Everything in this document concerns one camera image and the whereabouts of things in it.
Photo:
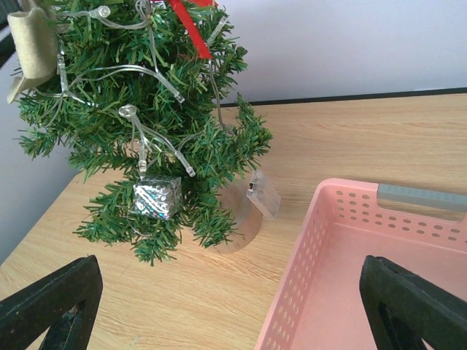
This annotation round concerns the small green christmas tree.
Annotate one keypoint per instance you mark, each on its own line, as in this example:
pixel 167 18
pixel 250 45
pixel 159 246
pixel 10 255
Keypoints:
pixel 111 217

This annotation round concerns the clear plastic battery box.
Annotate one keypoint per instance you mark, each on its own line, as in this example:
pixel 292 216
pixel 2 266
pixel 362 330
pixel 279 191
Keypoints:
pixel 262 193

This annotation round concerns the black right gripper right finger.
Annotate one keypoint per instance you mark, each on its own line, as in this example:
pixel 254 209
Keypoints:
pixel 405 311

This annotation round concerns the round wooden tree base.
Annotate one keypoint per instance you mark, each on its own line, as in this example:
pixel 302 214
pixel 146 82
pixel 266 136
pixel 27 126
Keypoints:
pixel 247 218

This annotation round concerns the silver glitter gift ornament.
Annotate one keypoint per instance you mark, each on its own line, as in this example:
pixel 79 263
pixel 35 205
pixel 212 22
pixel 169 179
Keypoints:
pixel 158 197

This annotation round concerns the clear wire fairy lights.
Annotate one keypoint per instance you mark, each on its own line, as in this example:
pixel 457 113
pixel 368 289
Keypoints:
pixel 131 92

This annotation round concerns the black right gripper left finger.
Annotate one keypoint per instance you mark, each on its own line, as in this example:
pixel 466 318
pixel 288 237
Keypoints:
pixel 62 306

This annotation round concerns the red bow ornament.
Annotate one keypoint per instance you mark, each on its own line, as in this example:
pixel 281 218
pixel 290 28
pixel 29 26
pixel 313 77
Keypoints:
pixel 183 14

